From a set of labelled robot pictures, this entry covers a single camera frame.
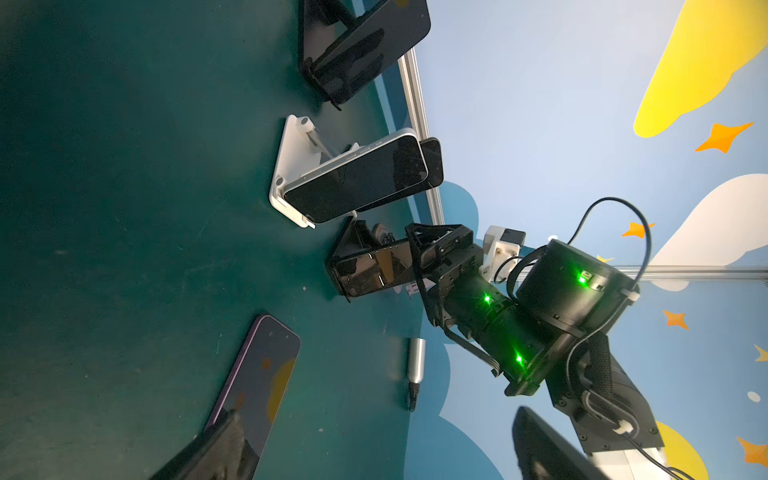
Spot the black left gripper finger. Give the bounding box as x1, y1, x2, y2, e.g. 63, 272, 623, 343
150, 411, 248, 480

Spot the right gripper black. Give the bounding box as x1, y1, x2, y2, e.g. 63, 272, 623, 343
405, 223, 608, 480

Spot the purple phone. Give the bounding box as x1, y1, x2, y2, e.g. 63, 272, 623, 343
206, 314, 301, 460

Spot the black phone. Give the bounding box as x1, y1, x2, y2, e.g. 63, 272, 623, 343
357, 137, 444, 213
326, 240, 415, 299
299, 1, 431, 107

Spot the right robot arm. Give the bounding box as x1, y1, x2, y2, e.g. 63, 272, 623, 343
406, 224, 684, 479

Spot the small black phone stand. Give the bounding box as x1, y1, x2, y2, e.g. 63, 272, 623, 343
324, 217, 395, 302

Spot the white framed phone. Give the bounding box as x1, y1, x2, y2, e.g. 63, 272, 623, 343
283, 128, 429, 224

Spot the white phone stand front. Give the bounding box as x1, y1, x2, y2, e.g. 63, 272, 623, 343
268, 114, 360, 229

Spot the black folding phone stand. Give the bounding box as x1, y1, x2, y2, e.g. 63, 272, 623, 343
299, 0, 376, 108

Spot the silver screwdriver tool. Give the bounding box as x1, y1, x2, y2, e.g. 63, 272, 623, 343
407, 338, 426, 412

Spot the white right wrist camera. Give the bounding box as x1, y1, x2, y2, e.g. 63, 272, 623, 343
480, 226, 526, 284

